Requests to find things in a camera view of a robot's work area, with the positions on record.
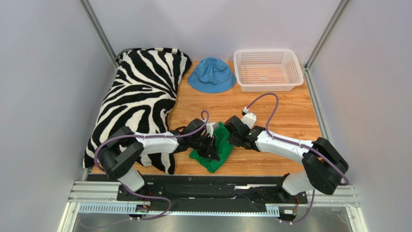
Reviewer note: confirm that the white plastic basket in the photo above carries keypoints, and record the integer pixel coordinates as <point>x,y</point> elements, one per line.
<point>267,70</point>

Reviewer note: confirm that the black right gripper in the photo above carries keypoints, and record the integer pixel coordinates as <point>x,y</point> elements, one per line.
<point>233,134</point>

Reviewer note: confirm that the aluminium frame post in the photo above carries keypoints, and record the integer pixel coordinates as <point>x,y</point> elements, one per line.
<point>334,20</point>
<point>90,13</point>

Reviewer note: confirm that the left aluminium frame post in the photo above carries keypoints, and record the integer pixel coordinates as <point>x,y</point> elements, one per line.
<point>90,13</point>

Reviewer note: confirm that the green t shirt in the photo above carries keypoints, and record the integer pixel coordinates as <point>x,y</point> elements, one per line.
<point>224,149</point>

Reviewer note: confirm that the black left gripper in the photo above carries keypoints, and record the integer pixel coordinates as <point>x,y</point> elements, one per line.
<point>209,152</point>

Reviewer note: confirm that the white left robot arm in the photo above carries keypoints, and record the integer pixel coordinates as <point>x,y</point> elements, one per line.
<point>118,154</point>

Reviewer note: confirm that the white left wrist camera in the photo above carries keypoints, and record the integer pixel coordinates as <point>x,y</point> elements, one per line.
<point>210,127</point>

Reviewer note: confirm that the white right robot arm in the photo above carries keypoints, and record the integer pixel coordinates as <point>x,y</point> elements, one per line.
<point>324,167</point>

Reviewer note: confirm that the blue bucket hat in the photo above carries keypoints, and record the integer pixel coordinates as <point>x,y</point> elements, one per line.
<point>212,75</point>

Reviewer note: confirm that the zebra striped pillow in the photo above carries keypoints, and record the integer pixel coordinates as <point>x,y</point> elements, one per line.
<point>142,95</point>

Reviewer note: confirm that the right aluminium frame post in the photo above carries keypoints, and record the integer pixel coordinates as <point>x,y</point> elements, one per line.
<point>334,20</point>

